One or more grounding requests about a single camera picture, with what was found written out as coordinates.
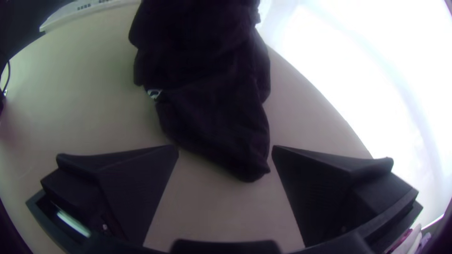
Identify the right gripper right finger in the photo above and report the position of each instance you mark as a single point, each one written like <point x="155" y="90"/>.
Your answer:
<point x="318" y="194"/>

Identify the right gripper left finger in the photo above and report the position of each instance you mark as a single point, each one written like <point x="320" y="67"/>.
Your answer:
<point x="123" y="190"/>

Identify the black t-shirt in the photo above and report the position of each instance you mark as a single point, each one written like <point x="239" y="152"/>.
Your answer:
<point x="212" y="106"/>

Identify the white laundry basket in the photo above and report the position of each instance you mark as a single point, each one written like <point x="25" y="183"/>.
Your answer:
<point x="70" y="14"/>

